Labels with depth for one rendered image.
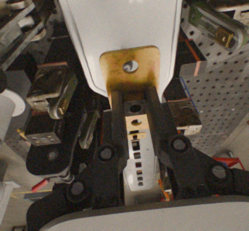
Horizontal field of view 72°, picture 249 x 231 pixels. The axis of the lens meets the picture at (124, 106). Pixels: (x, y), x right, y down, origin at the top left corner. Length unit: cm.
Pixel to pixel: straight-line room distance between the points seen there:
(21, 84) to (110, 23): 51
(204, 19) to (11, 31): 31
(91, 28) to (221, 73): 74
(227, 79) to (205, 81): 11
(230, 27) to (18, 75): 67
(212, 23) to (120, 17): 16
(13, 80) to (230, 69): 95
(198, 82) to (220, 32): 65
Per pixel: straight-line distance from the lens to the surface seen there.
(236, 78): 106
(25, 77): 75
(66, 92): 42
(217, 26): 34
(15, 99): 85
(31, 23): 32
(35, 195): 73
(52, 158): 46
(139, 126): 16
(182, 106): 64
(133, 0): 36
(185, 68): 48
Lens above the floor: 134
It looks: 42 degrees down
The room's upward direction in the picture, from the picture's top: 175 degrees clockwise
